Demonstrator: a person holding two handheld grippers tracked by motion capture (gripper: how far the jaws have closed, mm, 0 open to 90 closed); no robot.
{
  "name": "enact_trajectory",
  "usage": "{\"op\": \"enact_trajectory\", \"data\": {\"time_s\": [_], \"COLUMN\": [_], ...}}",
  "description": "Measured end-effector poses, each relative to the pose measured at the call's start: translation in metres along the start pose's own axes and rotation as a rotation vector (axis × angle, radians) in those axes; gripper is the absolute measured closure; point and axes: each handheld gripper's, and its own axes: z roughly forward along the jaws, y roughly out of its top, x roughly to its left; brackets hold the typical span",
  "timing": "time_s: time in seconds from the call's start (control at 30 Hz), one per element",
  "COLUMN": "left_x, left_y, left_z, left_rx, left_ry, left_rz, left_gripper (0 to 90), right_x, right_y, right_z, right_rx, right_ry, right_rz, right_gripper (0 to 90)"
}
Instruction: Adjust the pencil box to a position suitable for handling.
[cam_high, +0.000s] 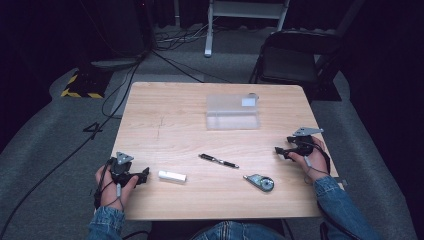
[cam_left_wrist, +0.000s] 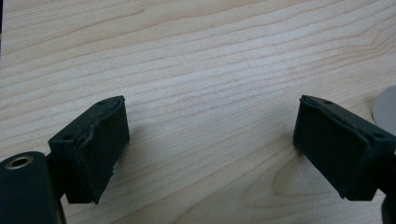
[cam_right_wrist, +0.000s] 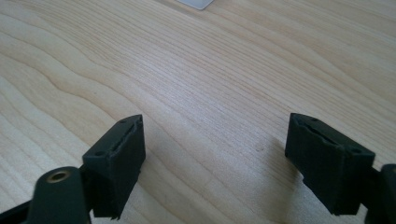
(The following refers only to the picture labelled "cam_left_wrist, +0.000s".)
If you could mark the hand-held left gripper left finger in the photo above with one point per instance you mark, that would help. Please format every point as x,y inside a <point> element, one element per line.
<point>93,149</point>

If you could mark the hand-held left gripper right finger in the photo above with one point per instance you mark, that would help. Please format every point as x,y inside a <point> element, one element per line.
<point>336,146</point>

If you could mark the clear plastic case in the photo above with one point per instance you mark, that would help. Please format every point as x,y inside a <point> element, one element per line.
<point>387,109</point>

